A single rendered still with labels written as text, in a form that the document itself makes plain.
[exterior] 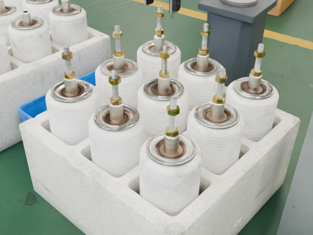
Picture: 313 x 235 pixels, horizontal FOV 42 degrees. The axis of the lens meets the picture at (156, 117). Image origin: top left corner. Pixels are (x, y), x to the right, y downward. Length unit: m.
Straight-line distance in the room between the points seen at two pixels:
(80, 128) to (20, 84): 0.29
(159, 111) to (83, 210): 0.23
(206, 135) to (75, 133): 0.24
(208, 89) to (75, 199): 0.33
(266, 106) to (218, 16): 0.33
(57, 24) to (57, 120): 0.39
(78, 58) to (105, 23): 0.61
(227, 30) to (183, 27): 0.64
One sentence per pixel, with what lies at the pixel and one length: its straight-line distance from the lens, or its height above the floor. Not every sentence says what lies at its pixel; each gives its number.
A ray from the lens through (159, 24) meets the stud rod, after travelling 0.86.
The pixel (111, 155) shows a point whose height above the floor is 0.21.
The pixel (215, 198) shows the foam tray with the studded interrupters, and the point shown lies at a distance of 0.64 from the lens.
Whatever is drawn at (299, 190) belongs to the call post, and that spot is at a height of 0.15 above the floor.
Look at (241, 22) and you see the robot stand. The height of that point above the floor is 0.28.
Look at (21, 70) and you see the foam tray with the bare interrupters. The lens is 1.00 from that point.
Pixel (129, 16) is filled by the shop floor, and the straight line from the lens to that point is 1.72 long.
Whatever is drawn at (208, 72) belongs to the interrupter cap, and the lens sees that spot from 0.80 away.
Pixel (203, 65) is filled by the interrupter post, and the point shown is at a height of 0.26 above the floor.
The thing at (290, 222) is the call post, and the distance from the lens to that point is 0.79.
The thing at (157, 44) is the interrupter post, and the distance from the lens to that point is 0.87.
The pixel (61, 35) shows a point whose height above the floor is 0.20.
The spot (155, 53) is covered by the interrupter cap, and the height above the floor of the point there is 0.25.
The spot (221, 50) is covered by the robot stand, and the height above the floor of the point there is 0.19.
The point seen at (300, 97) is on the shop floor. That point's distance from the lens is 1.27.
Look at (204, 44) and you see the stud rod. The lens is 0.80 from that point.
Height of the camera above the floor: 0.65
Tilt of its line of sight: 36 degrees down
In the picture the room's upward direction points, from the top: 1 degrees clockwise
